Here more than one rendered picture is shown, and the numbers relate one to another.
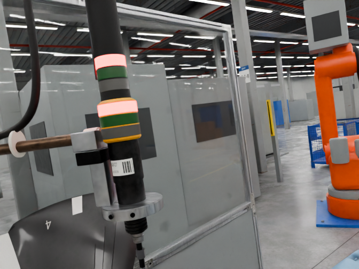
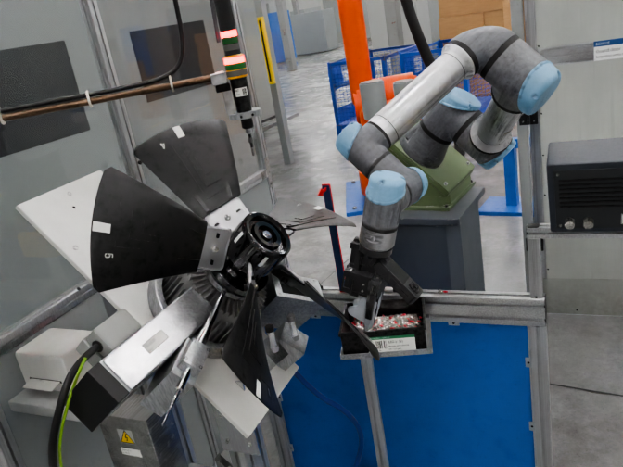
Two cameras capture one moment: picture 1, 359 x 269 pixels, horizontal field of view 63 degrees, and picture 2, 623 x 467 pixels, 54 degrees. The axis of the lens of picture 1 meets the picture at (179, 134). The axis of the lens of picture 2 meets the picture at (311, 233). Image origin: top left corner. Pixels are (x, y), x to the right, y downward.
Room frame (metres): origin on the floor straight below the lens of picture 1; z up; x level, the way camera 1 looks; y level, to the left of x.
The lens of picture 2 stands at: (-0.94, 0.42, 1.64)
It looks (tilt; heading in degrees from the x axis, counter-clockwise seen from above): 20 degrees down; 340
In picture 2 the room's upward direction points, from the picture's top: 10 degrees counter-clockwise
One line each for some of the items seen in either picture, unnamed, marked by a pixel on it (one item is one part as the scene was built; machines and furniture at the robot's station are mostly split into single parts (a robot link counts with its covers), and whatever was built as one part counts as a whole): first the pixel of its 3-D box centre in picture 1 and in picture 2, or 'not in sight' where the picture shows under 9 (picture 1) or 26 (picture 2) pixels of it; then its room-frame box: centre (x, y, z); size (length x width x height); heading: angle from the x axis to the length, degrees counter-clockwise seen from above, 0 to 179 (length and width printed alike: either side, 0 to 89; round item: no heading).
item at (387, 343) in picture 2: not in sight; (384, 326); (0.35, -0.19, 0.85); 0.22 x 0.17 x 0.07; 59
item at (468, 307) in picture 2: not in sight; (379, 303); (0.51, -0.26, 0.82); 0.90 x 0.04 x 0.08; 44
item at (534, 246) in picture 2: not in sight; (535, 261); (0.20, -0.56, 0.96); 0.03 x 0.03 x 0.20; 44
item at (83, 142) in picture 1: (118, 169); (236, 94); (0.33, 0.07, 1.50); 0.09 x 0.07 x 0.10; 79
